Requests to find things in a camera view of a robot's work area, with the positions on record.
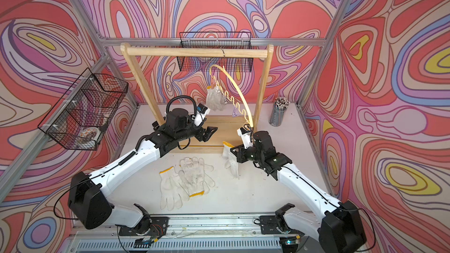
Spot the white glove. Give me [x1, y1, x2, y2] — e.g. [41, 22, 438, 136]
[178, 157, 216, 197]
[159, 166, 189, 211]
[206, 86, 226, 111]
[222, 141, 239, 179]

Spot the yellow curved clip hanger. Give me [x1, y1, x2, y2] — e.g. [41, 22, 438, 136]
[209, 64, 254, 131]

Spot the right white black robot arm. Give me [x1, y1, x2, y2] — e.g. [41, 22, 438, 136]
[230, 128, 367, 253]

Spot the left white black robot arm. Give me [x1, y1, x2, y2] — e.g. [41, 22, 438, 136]
[68, 104, 217, 234]

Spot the wooden hanging rack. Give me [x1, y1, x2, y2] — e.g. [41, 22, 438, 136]
[120, 43, 275, 154]

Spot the purple clothes peg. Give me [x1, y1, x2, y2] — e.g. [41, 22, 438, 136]
[232, 108, 240, 117]

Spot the mesh pencil cup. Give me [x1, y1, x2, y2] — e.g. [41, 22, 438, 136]
[269, 97, 289, 127]

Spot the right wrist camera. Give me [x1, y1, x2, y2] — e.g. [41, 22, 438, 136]
[237, 127, 253, 149]

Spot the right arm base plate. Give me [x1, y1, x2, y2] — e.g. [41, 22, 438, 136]
[253, 215, 305, 237]

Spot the aluminium front rail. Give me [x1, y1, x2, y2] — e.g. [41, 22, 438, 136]
[70, 212, 366, 253]

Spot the back black wire basket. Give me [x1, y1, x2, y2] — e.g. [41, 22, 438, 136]
[176, 31, 254, 73]

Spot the side black wire basket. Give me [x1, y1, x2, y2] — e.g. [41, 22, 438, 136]
[37, 69, 128, 151]

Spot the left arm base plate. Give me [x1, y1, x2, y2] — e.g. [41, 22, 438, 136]
[119, 216, 169, 237]

